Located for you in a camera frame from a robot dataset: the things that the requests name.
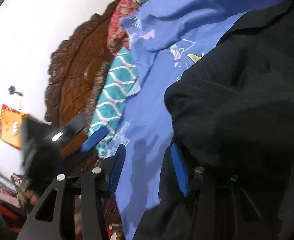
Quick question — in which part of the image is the black pinstriped garment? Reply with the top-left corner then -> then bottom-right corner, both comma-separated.
133,0 -> 294,240

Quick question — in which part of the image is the blue printed bedsheet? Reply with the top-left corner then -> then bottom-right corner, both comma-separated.
104,0 -> 291,240

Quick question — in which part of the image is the teal wave-patterned cloth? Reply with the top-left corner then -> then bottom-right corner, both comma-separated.
88,47 -> 140,158

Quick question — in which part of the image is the carved wooden headboard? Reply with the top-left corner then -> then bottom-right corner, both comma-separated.
44,0 -> 127,180

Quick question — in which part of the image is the dark wall hook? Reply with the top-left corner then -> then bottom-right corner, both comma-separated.
7,85 -> 24,97

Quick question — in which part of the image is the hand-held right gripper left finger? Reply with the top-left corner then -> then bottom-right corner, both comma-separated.
18,144 -> 127,240

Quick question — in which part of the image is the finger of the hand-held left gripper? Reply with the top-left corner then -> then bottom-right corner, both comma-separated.
62,113 -> 88,137
80,126 -> 109,153

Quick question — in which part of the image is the red floral quilt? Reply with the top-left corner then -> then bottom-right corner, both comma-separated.
107,0 -> 167,55

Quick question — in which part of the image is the orange paper wall hanging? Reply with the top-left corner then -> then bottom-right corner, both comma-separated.
0,104 -> 30,150

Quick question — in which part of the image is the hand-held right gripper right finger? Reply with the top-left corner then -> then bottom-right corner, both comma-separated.
171,143 -> 272,240

